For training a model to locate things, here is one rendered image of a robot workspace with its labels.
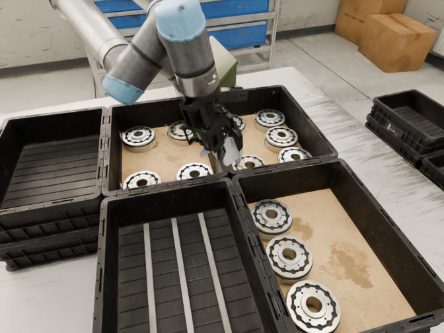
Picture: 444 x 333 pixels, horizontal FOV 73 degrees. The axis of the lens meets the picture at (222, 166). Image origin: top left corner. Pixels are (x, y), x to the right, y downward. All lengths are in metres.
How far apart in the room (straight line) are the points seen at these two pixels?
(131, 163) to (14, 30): 2.90
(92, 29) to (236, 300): 0.63
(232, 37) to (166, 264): 2.52
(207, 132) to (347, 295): 0.44
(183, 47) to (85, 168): 0.57
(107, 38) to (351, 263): 0.70
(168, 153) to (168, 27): 0.52
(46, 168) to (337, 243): 0.83
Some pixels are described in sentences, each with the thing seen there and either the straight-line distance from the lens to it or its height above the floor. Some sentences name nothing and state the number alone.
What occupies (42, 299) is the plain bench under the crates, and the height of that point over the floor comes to 0.70.
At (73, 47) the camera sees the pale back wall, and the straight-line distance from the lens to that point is 3.70.
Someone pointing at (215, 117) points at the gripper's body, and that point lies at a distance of 0.61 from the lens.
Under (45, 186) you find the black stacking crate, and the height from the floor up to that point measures 0.83.
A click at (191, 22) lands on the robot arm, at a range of 0.51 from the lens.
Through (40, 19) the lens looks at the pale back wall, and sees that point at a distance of 3.64.
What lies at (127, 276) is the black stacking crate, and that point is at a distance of 0.71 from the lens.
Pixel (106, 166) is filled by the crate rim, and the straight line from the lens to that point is 0.81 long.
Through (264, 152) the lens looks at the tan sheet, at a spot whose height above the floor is 0.83.
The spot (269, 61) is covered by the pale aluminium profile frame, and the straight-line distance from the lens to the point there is 3.23.
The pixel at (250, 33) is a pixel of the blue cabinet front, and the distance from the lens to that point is 3.05.
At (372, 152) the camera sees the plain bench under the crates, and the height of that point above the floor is 0.70.
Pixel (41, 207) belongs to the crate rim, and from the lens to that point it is 0.77.
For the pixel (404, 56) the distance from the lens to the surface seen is 3.74.
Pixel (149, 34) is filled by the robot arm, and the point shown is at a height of 1.24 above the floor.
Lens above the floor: 1.44
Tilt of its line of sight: 43 degrees down
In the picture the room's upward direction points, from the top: straight up
